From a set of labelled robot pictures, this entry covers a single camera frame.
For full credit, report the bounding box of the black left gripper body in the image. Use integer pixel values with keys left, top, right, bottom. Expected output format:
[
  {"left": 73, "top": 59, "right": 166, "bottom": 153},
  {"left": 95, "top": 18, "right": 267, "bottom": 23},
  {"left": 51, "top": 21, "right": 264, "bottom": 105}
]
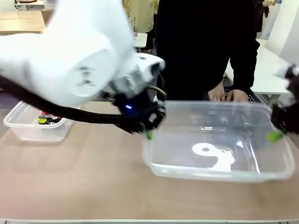
[{"left": 102, "top": 90, "right": 168, "bottom": 135}]

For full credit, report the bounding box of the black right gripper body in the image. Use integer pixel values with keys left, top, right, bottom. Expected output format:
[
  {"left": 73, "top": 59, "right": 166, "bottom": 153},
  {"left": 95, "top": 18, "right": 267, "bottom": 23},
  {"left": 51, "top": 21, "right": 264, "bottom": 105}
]
[{"left": 271, "top": 102, "right": 299, "bottom": 135}]

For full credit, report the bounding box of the clear plastic bin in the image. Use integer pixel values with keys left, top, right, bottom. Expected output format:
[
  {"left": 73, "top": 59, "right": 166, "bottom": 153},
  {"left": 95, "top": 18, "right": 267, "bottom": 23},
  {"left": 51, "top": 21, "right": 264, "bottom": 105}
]
[
  {"left": 3, "top": 100, "right": 73, "bottom": 142},
  {"left": 142, "top": 100, "right": 295, "bottom": 183}
]

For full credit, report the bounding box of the white paper scrap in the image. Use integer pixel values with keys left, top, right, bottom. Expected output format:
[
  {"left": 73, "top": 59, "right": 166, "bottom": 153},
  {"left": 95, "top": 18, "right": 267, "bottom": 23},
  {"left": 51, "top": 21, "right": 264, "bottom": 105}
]
[{"left": 192, "top": 142, "right": 236, "bottom": 172}]

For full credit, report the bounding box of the black red wrapper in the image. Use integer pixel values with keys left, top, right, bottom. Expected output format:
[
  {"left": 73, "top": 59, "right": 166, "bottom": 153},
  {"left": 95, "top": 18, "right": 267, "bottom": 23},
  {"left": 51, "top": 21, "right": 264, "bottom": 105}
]
[{"left": 37, "top": 111, "right": 64, "bottom": 126}]

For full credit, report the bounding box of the person's left hand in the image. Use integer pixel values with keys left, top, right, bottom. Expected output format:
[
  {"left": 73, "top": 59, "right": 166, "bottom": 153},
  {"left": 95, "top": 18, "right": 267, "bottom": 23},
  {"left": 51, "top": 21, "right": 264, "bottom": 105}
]
[{"left": 226, "top": 89, "right": 249, "bottom": 103}]

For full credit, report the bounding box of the person's right hand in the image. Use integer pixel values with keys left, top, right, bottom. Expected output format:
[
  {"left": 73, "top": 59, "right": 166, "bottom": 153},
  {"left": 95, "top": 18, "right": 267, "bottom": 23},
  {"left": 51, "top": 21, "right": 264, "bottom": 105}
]
[{"left": 207, "top": 83, "right": 229, "bottom": 102}]

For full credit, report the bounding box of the white table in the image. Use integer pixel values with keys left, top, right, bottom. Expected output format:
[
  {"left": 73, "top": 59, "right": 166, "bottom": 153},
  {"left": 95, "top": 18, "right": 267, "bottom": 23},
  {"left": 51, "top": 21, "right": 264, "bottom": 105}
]
[{"left": 223, "top": 38, "right": 293, "bottom": 96}]

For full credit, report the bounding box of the white desk with metal legs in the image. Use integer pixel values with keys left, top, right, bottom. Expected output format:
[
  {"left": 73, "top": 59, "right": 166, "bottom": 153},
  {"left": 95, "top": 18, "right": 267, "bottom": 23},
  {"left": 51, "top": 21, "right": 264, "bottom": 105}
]
[{"left": 133, "top": 32, "right": 149, "bottom": 49}]

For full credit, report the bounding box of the person in black sweater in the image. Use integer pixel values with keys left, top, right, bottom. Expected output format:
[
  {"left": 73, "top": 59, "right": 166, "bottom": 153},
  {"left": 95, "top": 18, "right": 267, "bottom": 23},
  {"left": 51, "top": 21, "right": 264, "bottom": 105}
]
[{"left": 155, "top": 0, "right": 261, "bottom": 101}]

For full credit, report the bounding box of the white board panel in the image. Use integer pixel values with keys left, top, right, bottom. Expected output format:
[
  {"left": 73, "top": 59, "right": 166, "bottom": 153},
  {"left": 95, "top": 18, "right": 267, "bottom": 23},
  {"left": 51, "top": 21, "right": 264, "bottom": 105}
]
[{"left": 265, "top": 0, "right": 299, "bottom": 62}]

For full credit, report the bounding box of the person in yellow shirt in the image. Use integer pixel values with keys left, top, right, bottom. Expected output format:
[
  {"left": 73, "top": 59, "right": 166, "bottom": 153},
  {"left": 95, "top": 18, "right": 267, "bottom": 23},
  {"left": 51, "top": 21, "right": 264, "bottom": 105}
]
[{"left": 128, "top": 0, "right": 160, "bottom": 33}]

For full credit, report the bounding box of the wooden table top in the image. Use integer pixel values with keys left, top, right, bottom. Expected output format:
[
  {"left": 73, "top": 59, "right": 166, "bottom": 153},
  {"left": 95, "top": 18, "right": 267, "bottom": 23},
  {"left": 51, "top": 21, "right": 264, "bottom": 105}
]
[{"left": 0, "top": 11, "right": 47, "bottom": 35}]

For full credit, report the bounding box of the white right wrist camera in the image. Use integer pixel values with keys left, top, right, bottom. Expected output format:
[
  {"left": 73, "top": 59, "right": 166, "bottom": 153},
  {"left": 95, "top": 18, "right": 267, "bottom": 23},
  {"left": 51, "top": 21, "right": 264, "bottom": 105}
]
[{"left": 273, "top": 64, "right": 299, "bottom": 94}]

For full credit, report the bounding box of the black braided cable sleeve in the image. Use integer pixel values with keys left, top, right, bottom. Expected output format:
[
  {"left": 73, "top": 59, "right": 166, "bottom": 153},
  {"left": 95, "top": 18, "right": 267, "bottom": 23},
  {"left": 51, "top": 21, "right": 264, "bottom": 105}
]
[{"left": 0, "top": 76, "right": 146, "bottom": 135}]

